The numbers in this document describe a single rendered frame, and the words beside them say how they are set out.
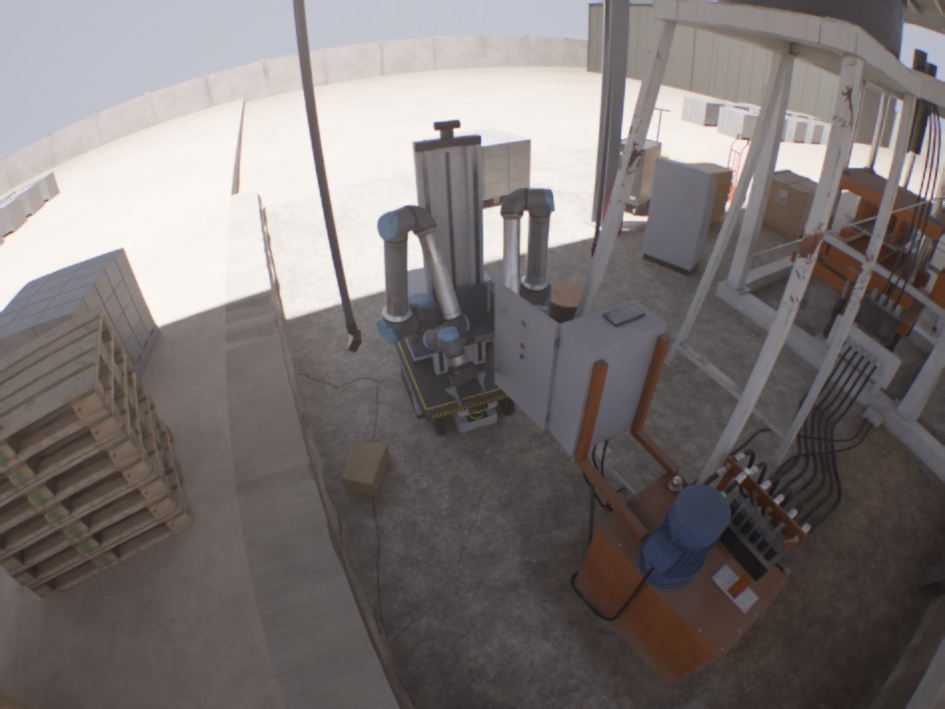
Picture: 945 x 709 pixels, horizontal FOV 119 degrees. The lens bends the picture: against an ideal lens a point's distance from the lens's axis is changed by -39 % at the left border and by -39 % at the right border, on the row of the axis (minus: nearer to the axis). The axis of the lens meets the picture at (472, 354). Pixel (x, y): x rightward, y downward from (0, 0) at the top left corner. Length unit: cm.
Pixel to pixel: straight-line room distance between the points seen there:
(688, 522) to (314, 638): 154
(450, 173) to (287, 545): 202
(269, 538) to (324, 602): 46
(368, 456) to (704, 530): 195
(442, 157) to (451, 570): 211
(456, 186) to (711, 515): 190
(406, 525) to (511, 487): 65
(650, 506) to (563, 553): 68
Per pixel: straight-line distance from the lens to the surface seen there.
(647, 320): 187
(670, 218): 496
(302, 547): 232
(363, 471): 270
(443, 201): 240
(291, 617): 216
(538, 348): 189
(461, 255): 256
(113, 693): 256
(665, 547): 160
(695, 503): 157
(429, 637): 235
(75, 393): 205
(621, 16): 550
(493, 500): 267
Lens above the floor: 226
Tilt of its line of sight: 39 degrees down
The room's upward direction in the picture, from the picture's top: 2 degrees counter-clockwise
